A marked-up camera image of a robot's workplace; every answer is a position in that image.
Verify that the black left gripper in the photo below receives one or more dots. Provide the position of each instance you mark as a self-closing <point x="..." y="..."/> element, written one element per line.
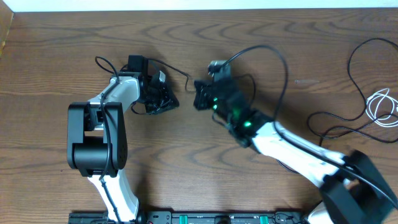
<point x="168" y="100"/>

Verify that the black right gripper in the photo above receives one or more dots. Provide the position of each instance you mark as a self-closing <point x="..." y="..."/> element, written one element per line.
<point x="204" y="91"/>

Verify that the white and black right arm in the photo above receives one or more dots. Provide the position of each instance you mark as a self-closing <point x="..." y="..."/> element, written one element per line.
<point x="351" y="187"/>

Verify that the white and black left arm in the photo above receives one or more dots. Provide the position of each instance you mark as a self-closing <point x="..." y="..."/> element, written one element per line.
<point x="97" y="141"/>

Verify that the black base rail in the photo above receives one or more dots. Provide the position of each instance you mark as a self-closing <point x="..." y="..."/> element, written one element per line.
<point x="166" y="217"/>

